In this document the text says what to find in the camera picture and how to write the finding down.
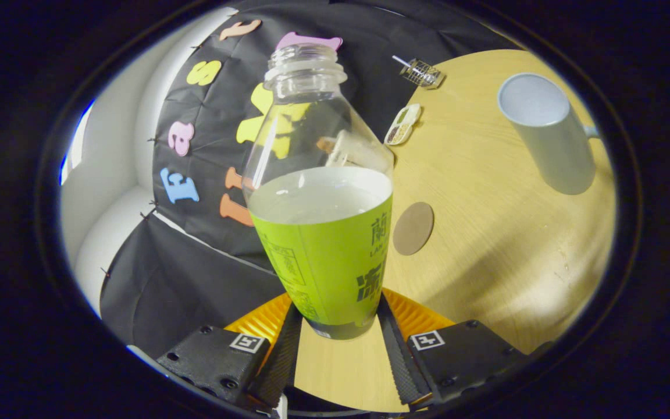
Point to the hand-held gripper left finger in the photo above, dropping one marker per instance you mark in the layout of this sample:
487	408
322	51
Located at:
282	361

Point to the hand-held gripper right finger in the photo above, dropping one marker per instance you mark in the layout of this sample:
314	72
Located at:
396	355

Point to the green label juice bottle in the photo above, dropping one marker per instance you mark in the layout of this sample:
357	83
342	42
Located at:
323	256

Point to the round brown coaster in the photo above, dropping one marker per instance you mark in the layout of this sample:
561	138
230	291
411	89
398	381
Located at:
413	228

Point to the grey cup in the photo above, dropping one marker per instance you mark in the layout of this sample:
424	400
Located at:
556	145

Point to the wooden table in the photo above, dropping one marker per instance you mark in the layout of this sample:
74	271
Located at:
486	262

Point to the white divided snack tray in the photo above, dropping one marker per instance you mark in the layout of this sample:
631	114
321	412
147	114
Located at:
403	124

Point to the white straw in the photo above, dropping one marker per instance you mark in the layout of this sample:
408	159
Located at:
400	60

